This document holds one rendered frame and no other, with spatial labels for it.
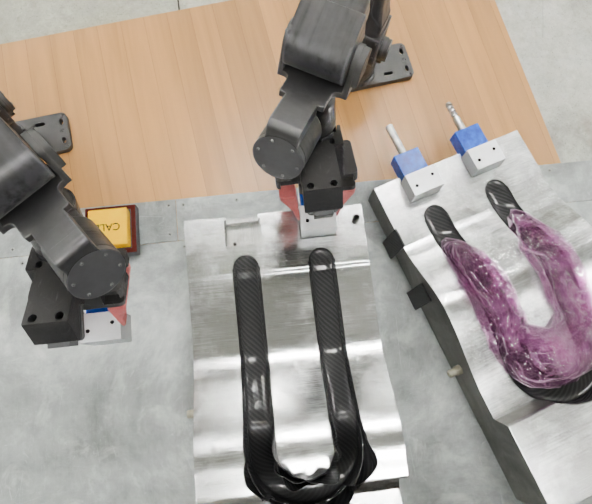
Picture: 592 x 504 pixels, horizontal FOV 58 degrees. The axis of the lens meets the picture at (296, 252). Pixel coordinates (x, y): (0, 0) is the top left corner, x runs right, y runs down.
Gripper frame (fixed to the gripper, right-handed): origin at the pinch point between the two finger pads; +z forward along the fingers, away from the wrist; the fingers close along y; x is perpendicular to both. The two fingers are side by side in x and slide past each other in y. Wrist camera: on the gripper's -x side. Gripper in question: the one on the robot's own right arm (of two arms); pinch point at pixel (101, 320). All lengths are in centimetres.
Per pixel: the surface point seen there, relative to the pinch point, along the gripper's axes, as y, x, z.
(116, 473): -3.1, -10.3, 22.8
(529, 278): 58, 2, 4
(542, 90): 124, 114, 46
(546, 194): 66, 16, 2
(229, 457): 14.3, -15.3, 10.1
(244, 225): 18.7, 16.0, 1.5
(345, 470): 28.8, -16.3, 16.7
